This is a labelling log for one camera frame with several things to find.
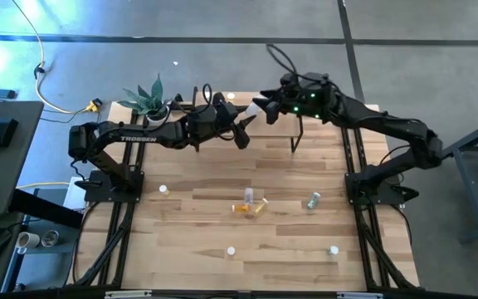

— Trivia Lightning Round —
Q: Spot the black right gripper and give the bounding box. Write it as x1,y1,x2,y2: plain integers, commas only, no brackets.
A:
259,73,296,125

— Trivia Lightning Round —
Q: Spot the black desk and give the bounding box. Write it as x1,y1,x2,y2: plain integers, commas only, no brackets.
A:
0,100,85,297

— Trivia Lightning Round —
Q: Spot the blue-grey metal cart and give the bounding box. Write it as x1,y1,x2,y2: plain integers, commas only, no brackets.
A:
429,112,478,244

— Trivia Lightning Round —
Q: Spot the silver frame bracket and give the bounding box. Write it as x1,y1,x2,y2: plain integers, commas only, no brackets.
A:
104,290,153,299
336,292,384,299

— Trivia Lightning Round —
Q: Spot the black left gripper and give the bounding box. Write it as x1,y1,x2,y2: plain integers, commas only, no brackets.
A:
187,91,258,150

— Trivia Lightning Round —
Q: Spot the green plant in white pot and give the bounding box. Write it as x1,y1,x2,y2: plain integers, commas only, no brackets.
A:
116,73,173,126

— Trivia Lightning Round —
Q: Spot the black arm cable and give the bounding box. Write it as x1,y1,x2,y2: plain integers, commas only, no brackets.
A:
266,43,302,78
172,82,214,110

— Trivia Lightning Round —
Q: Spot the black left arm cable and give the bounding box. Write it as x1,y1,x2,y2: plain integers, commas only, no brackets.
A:
172,82,214,110

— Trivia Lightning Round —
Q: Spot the black aluminium rig frame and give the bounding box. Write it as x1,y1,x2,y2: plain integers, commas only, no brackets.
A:
66,86,421,299

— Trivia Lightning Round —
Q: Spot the yellow extension cable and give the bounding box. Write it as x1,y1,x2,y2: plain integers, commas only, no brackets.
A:
16,180,74,190
12,0,103,115

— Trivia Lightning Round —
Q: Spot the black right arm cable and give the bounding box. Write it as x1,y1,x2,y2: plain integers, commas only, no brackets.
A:
266,43,302,78

